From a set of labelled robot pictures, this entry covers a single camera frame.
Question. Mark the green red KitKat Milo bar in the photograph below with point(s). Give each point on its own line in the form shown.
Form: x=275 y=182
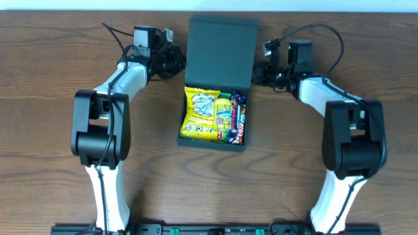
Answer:
x=238 y=139

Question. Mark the yellow Mentos gum bottle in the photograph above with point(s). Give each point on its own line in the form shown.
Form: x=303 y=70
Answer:
x=222 y=114

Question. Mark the blue Oreo cookie pack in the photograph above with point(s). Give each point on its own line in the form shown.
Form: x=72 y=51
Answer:
x=231 y=140

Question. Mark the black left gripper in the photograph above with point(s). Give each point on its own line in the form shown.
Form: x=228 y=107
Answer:
x=176 y=62

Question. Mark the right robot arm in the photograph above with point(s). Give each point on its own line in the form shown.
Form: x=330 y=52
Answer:
x=353 y=142

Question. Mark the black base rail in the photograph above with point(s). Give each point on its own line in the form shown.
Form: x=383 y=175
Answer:
x=158 y=229

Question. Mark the yellow Hacks candy bag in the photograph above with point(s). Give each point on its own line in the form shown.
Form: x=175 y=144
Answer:
x=198 y=123

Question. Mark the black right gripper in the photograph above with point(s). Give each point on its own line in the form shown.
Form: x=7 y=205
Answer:
x=260 y=75

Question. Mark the purple Dairy Milk bar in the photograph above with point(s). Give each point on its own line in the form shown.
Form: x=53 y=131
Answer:
x=235 y=111

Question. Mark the green Haribo gummy bag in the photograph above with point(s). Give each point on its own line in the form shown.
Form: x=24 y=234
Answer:
x=222 y=135

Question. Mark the dark green box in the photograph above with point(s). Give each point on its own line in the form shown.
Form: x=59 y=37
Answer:
x=220 y=53

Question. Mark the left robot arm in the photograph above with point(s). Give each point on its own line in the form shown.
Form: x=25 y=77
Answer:
x=101 y=126

